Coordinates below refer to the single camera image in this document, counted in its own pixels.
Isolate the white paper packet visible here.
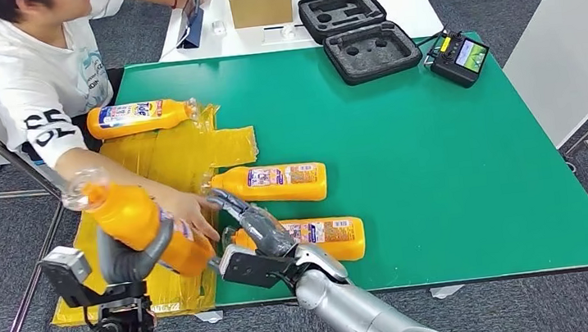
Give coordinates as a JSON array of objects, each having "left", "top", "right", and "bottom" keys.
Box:
[{"left": 260, "top": 22, "right": 312, "bottom": 47}]

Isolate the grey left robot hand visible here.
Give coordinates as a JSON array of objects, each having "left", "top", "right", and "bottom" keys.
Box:
[{"left": 93, "top": 214, "right": 181, "bottom": 289}]

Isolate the orange detergent bottle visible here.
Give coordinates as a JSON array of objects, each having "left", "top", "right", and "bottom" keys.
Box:
[
  {"left": 84, "top": 94, "right": 203, "bottom": 142},
  {"left": 219, "top": 211, "right": 369, "bottom": 275},
  {"left": 58, "top": 156, "right": 221, "bottom": 292},
  {"left": 201, "top": 157, "right": 330, "bottom": 214}
]

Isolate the black remote controller with screen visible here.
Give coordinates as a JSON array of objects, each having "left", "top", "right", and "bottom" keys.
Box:
[{"left": 424, "top": 25, "right": 495, "bottom": 92}]

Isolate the person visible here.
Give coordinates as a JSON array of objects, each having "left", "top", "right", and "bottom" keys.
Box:
[{"left": 0, "top": 0, "right": 238, "bottom": 266}]

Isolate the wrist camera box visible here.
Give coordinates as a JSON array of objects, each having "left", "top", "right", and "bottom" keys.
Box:
[
  {"left": 38, "top": 243, "right": 97, "bottom": 312},
  {"left": 216, "top": 237, "right": 299, "bottom": 296}
]

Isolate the green table mat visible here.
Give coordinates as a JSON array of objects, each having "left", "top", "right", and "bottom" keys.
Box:
[{"left": 108, "top": 17, "right": 588, "bottom": 319}]

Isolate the white table foot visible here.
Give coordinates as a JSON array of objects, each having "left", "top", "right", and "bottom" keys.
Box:
[
  {"left": 429, "top": 284, "right": 467, "bottom": 302},
  {"left": 194, "top": 308, "right": 226, "bottom": 326}
]

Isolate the tablet in blue cover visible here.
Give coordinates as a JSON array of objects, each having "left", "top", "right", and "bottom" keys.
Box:
[{"left": 171, "top": 0, "right": 211, "bottom": 51}]

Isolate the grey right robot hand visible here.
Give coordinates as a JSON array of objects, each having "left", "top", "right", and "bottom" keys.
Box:
[{"left": 204, "top": 181, "right": 299, "bottom": 265}]

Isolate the yellow plastic sheet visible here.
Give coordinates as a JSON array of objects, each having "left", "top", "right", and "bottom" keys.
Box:
[{"left": 30, "top": 98, "right": 276, "bottom": 330}]

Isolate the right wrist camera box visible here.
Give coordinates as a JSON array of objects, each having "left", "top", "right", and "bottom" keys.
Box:
[{"left": 216, "top": 237, "right": 299, "bottom": 296}]

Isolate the person's right hand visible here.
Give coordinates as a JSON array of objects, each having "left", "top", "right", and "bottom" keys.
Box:
[{"left": 158, "top": 184, "right": 227, "bottom": 248}]

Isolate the open black foam case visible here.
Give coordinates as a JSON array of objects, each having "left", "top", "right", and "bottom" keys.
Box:
[{"left": 296, "top": 0, "right": 426, "bottom": 91}]

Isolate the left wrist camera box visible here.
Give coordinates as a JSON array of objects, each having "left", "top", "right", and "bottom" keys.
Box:
[{"left": 38, "top": 243, "right": 97, "bottom": 312}]

